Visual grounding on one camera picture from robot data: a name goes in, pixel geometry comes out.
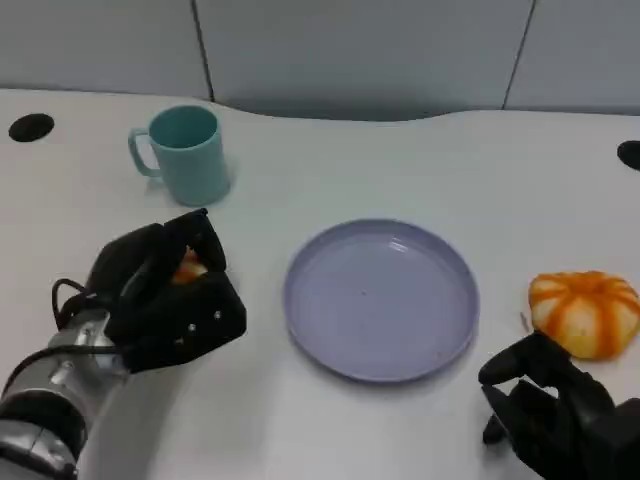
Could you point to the orange and white bread roll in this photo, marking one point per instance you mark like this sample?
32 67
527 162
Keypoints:
187 272
585 310

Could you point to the lilac plate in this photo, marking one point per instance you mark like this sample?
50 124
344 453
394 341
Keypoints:
380 305

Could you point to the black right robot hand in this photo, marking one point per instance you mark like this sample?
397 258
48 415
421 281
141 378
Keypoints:
565 425

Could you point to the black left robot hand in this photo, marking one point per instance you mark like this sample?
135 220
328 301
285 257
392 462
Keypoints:
190 320

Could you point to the pale green mug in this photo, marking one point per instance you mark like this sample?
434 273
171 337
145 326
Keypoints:
195 170

